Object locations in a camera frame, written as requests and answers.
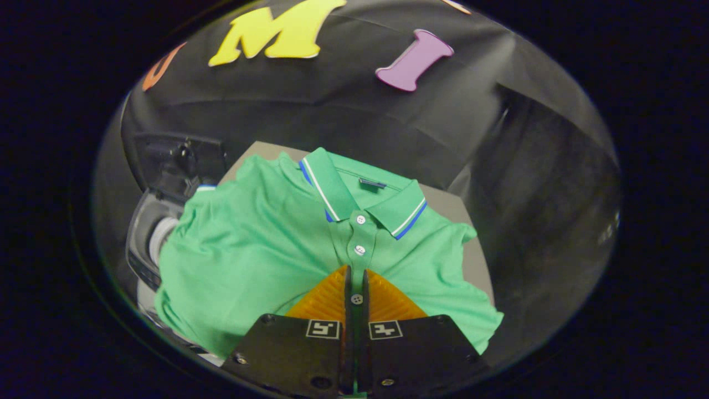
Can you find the grey washing machine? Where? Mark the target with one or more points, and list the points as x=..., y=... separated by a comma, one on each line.
x=141, y=221

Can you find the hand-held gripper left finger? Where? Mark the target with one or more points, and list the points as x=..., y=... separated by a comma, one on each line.
x=288, y=349

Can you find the dark washing machine lid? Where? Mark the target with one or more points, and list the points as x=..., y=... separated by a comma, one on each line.
x=160, y=152

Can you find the green polo shirt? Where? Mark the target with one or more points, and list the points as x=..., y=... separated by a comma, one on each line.
x=249, y=249

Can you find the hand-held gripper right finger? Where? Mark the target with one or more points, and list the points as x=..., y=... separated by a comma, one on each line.
x=421, y=349

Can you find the beige cabinet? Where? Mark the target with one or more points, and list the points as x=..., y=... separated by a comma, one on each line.
x=451, y=208

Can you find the black backdrop cloth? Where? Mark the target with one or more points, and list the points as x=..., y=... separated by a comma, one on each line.
x=332, y=111

